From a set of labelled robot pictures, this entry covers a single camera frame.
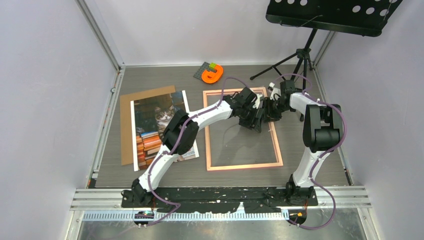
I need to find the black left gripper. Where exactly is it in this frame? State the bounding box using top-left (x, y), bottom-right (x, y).
top-left (239, 105), bottom-right (264, 134)

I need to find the pink wooden picture frame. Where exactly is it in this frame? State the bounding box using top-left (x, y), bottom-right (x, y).
top-left (202, 87), bottom-right (284, 172)

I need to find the cat and books photo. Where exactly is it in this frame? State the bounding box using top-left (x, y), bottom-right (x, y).
top-left (130, 90), bottom-right (189, 172)

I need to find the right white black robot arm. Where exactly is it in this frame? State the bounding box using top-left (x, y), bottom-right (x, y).
top-left (262, 80), bottom-right (344, 205)

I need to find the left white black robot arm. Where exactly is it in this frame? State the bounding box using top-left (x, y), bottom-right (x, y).
top-left (123, 87), bottom-right (264, 207)

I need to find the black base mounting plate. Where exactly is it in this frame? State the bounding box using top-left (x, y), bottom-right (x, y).
top-left (121, 187), bottom-right (318, 214)

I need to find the grey building plate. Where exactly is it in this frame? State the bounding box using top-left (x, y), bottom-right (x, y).
top-left (193, 62), bottom-right (210, 81)

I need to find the black music stand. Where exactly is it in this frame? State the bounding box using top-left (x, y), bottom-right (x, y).
top-left (249, 0), bottom-right (406, 122)

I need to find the brown cardboard backing board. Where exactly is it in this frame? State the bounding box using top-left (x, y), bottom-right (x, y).
top-left (119, 85), bottom-right (176, 166)

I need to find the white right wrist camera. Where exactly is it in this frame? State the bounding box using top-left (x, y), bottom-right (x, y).
top-left (267, 82), bottom-right (281, 101)

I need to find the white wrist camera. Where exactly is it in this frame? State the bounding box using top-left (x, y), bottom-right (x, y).
top-left (267, 82), bottom-right (281, 101)
top-left (253, 94), bottom-right (264, 109)

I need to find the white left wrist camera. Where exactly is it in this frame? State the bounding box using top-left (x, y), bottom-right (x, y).
top-left (253, 94), bottom-right (264, 109)

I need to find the orange plastic ring piece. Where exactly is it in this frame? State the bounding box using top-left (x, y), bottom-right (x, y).
top-left (201, 64), bottom-right (224, 85)

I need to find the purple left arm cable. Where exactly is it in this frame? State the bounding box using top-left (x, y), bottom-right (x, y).
top-left (145, 76), bottom-right (253, 228)

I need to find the aluminium rail front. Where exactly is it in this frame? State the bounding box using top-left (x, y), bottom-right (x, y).
top-left (70, 186), bottom-right (372, 224)

